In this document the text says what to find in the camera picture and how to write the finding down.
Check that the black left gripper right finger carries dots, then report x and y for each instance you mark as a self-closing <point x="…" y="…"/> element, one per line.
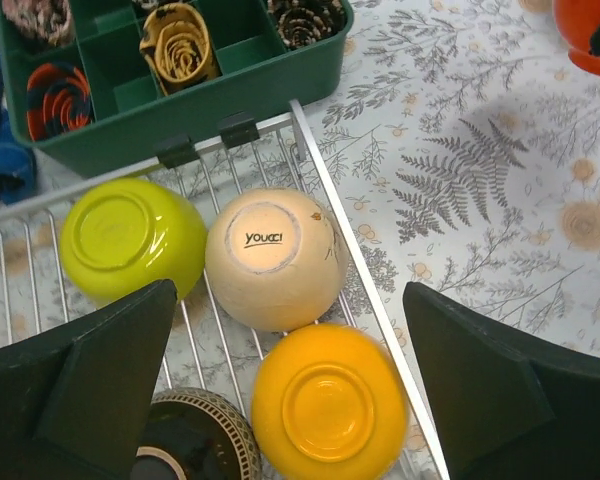
<point x="506" y="404"/>

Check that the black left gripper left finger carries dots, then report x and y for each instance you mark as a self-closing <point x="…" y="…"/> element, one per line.
<point x="74" y="400"/>

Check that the red black rolled tie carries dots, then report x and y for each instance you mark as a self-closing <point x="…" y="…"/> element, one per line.
<point x="58" y="100"/>

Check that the dark brown patterned bowl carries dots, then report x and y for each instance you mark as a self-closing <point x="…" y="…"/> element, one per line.
<point x="192" y="433"/>

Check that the cream beige bowl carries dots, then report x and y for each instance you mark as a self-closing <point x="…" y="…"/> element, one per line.
<point x="275" y="259"/>

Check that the yellow bowl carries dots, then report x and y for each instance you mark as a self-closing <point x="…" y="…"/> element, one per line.
<point x="328" y="403"/>

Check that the brown black rolled tie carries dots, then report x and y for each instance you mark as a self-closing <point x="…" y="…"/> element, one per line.
<point x="300" y="23"/>

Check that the pink black rolled tie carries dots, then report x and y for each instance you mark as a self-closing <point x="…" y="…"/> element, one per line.
<point x="48" y="23"/>

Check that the orange bowl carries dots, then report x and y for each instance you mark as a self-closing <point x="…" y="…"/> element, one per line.
<point x="576" y="20"/>

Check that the yellow rolled tie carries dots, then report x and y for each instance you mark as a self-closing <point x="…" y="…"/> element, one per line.
<point x="176" y="45"/>

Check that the lime green bowl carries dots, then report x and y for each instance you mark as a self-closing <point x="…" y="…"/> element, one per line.
<point x="126" y="233"/>

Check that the dark multicolour rolled tie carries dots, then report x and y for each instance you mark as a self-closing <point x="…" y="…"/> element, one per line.
<point x="150" y="5"/>

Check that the green compartment organizer box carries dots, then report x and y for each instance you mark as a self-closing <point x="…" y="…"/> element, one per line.
<point x="132" y="119"/>

